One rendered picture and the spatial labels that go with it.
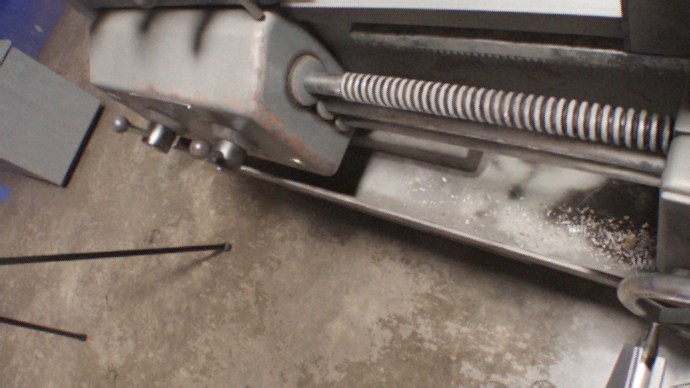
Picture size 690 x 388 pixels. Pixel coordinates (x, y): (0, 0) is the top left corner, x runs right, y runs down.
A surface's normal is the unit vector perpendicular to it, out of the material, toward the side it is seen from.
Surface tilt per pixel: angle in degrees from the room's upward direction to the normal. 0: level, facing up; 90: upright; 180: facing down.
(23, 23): 90
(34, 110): 90
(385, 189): 0
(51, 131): 90
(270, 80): 90
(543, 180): 0
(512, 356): 0
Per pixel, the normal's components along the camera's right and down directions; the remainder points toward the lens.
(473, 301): -0.49, -0.38
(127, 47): -0.62, 0.15
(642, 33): -0.40, 0.90
